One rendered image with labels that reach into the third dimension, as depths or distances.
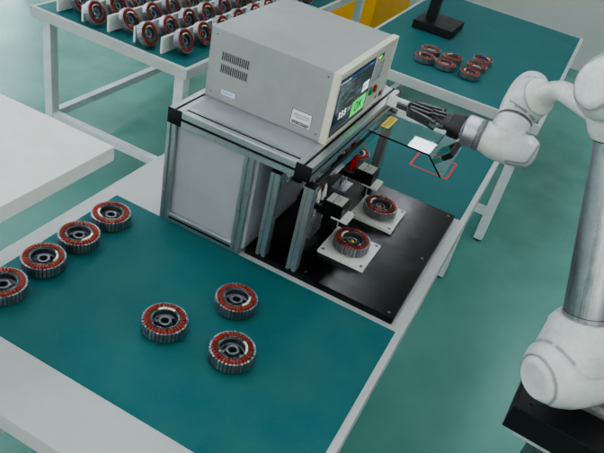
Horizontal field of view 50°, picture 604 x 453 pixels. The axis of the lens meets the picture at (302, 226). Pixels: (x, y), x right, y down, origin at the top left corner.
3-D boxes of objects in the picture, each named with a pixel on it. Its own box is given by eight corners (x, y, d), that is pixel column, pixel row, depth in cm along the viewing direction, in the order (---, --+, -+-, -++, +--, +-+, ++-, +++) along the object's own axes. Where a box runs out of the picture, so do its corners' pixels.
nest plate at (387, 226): (405, 214, 219) (406, 211, 219) (390, 235, 208) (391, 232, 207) (365, 197, 223) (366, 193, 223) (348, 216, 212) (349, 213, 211)
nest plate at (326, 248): (380, 248, 201) (381, 245, 200) (361, 272, 189) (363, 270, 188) (337, 228, 205) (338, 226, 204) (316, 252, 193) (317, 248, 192)
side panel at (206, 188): (243, 250, 190) (260, 155, 172) (237, 254, 188) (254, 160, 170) (164, 211, 198) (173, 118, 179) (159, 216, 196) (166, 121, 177)
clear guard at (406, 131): (460, 149, 214) (466, 134, 210) (440, 178, 195) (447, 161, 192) (371, 114, 222) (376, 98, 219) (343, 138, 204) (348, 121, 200)
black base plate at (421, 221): (453, 220, 226) (455, 215, 225) (391, 324, 177) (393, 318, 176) (333, 169, 239) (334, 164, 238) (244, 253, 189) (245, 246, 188)
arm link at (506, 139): (472, 159, 186) (490, 123, 190) (524, 181, 182) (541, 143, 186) (477, 140, 177) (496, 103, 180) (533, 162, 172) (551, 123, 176)
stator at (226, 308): (205, 309, 167) (207, 298, 165) (227, 286, 176) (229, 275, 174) (243, 327, 165) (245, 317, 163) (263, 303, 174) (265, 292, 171)
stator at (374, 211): (399, 211, 218) (402, 202, 216) (388, 226, 209) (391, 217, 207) (368, 199, 221) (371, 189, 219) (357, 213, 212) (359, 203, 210)
